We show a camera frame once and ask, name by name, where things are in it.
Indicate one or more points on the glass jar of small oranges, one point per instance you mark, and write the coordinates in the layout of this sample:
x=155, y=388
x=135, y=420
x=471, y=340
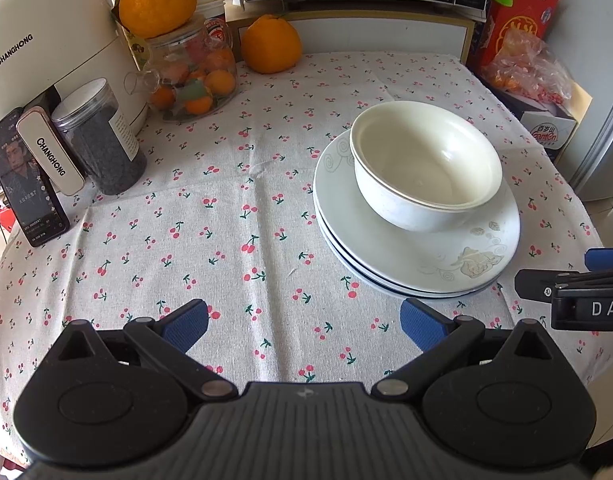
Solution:
x=196, y=85

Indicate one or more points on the white and blue carton box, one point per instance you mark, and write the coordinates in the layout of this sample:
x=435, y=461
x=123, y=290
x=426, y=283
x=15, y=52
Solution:
x=546, y=132

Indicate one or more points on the wooden microwave shelf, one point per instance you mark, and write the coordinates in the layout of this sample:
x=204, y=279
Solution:
x=386, y=35

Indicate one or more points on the cherry print tablecloth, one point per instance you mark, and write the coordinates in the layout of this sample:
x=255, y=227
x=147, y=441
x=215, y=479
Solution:
x=211, y=240

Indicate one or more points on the white kitchen appliance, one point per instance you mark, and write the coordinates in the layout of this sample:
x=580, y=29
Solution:
x=51, y=35

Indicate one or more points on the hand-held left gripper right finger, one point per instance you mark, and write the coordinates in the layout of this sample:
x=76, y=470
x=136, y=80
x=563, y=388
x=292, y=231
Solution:
x=424, y=325

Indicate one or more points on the white Changhong remote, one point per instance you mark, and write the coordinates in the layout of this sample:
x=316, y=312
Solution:
x=49, y=152

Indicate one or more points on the blue patterned plate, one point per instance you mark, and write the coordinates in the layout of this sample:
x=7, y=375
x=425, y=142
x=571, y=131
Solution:
x=411, y=296
x=386, y=286

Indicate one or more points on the red carton box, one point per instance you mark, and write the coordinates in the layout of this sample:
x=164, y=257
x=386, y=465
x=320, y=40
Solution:
x=526, y=15

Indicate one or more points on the grey refrigerator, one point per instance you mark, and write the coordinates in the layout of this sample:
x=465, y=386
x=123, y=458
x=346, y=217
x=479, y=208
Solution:
x=596, y=85

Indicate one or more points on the clear jar dark contents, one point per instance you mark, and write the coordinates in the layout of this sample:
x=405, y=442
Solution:
x=101, y=145

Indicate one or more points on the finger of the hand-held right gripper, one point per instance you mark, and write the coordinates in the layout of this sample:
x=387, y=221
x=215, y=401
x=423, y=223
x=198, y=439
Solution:
x=536, y=285
x=606, y=259

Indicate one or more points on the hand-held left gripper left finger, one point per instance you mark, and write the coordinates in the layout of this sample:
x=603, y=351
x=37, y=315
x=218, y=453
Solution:
x=186, y=322

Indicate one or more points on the plastic bag of snacks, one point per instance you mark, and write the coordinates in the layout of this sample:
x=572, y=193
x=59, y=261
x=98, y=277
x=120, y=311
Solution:
x=531, y=70

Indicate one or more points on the white ceramic bowl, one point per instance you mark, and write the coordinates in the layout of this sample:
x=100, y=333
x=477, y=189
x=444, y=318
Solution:
x=401, y=205

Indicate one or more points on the black smartphone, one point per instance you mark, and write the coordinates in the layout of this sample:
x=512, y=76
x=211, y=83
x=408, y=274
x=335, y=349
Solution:
x=31, y=200

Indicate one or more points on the white plate grey floral print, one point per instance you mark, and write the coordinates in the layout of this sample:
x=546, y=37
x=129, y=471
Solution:
x=436, y=250

